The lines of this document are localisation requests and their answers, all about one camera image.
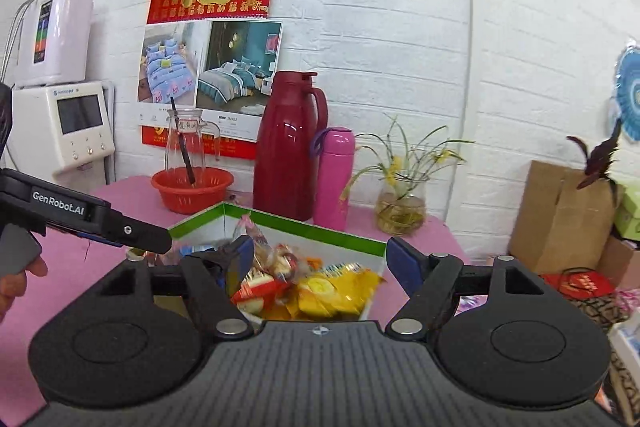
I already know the green cardboard box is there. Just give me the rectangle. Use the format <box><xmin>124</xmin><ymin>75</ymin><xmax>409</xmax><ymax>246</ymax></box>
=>
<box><xmin>167</xmin><ymin>202</ymin><xmax>389</xmax><ymax>323</ymax></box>

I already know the wall calendar poster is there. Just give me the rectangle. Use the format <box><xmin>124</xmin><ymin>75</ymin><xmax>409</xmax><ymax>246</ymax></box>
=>
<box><xmin>137</xmin><ymin>0</ymin><xmax>284</xmax><ymax>160</ymax></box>

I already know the plant in glass vase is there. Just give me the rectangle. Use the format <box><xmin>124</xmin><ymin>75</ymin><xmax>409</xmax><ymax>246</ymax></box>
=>
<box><xmin>339</xmin><ymin>114</ymin><xmax>474</xmax><ymax>237</ymax></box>

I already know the large blue round fan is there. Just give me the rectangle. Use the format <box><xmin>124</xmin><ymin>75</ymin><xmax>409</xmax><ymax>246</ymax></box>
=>
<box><xmin>607</xmin><ymin>39</ymin><xmax>640</xmax><ymax>144</ymax></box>

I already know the dark stirring stick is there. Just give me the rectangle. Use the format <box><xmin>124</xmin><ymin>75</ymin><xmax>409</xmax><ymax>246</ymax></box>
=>
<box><xmin>170</xmin><ymin>97</ymin><xmax>197</xmax><ymax>186</ymax></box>

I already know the brown cardboard box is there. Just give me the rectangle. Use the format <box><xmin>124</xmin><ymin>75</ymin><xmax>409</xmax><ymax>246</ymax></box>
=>
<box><xmin>508</xmin><ymin>160</ymin><xmax>626</xmax><ymax>276</ymax></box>

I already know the small brown carton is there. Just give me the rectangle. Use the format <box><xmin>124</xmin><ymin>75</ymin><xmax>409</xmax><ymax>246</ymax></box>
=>
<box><xmin>597</xmin><ymin>236</ymin><xmax>640</xmax><ymax>291</ymax></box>

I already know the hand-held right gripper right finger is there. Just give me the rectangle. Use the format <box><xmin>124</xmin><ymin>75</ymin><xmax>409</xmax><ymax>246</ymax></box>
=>
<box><xmin>385</xmin><ymin>236</ymin><xmax>547</xmax><ymax>342</ymax></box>

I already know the purple leaf plant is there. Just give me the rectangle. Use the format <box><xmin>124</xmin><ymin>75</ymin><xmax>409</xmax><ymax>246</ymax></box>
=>
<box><xmin>566</xmin><ymin>119</ymin><xmax>624</xmax><ymax>191</ymax></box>

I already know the glass pitcher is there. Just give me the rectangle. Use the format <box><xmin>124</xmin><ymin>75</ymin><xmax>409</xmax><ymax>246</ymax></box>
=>
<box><xmin>164</xmin><ymin>108</ymin><xmax>221</xmax><ymax>186</ymax></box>

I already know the red bag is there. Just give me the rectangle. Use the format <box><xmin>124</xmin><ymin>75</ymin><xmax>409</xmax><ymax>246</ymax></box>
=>
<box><xmin>542</xmin><ymin>271</ymin><xmax>617</xmax><ymax>301</ymax></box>

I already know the person's left hand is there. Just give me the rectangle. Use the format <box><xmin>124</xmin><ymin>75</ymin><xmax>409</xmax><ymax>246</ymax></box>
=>
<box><xmin>0</xmin><ymin>255</ymin><xmax>49</xmax><ymax>324</ymax></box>

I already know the white water purifier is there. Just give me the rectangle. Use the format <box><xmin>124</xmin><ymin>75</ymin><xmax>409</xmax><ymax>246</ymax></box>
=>
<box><xmin>15</xmin><ymin>0</ymin><xmax>95</xmax><ymax>88</ymax></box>

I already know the red plastic basin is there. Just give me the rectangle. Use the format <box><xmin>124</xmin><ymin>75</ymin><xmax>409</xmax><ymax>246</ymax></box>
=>
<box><xmin>150</xmin><ymin>167</ymin><xmax>235</xmax><ymax>215</ymax></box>

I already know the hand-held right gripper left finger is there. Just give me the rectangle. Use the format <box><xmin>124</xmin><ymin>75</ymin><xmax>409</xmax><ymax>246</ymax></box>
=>
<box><xmin>101</xmin><ymin>233</ymin><xmax>256</xmax><ymax>343</ymax></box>

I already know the white appliance with screen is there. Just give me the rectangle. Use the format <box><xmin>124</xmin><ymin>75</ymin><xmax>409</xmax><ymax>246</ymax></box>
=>
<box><xmin>10</xmin><ymin>81</ymin><xmax>116</xmax><ymax>190</ymax></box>

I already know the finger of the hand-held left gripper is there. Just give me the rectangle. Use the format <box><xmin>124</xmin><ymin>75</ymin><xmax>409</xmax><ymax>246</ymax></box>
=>
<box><xmin>107</xmin><ymin>206</ymin><xmax>174</xmax><ymax>256</ymax></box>
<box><xmin>74</xmin><ymin>231</ymin><xmax>127</xmax><ymax>249</ymax></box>

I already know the red thermos jug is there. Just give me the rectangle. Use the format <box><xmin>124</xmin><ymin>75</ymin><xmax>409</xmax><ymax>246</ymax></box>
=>
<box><xmin>252</xmin><ymin>70</ymin><xmax>329</xmax><ymax>223</ymax></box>

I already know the light green shoe box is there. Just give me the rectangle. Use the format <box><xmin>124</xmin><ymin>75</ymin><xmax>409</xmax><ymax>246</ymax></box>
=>
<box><xmin>613</xmin><ymin>184</ymin><xmax>640</xmax><ymax>243</ymax></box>

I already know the orange green snack packet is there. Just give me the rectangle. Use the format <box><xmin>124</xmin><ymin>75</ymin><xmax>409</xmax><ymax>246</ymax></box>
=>
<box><xmin>232</xmin><ymin>271</ymin><xmax>292</xmax><ymax>314</ymax></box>

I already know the clear red-topped snack packet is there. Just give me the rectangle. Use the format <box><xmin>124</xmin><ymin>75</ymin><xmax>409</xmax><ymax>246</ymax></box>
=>
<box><xmin>235</xmin><ymin>214</ymin><xmax>302</xmax><ymax>283</ymax></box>

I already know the pink floral tablecloth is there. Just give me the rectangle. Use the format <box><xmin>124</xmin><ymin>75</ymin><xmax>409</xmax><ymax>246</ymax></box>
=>
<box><xmin>0</xmin><ymin>175</ymin><xmax>467</xmax><ymax>408</ymax></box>

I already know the grey purifier hose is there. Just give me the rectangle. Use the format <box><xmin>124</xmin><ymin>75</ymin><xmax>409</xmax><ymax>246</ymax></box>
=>
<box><xmin>0</xmin><ymin>0</ymin><xmax>27</xmax><ymax>84</ymax></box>

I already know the golden yellow snack packet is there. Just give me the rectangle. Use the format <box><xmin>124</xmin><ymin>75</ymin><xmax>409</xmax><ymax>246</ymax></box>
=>
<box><xmin>294</xmin><ymin>261</ymin><xmax>387</xmax><ymax>321</ymax></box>

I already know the pink bottle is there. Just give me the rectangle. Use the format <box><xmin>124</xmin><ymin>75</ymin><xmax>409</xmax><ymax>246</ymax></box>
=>
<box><xmin>312</xmin><ymin>126</ymin><xmax>356</xmax><ymax>232</ymax></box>

